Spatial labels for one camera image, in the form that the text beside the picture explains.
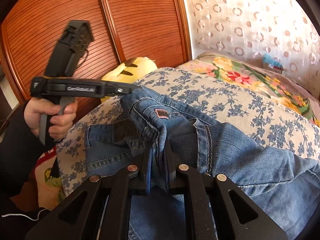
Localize wooden slatted wardrobe doors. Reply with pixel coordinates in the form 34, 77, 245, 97
0, 0, 193, 123

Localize blue denim jeans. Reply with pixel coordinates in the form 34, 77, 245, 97
85, 88, 319, 239

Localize blue floral white bedspread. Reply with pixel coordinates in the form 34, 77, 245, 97
57, 68, 319, 194

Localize sheer circle pattern curtain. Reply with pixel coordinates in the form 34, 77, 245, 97
184, 0, 319, 92

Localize left hand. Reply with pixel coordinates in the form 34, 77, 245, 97
24, 98, 78, 140

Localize yellow plush toy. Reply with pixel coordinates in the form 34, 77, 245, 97
100, 56, 158, 104

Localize box with teal cloth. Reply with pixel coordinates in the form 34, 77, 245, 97
263, 54, 284, 74

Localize colourful floral blanket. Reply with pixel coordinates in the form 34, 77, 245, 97
179, 52, 319, 126

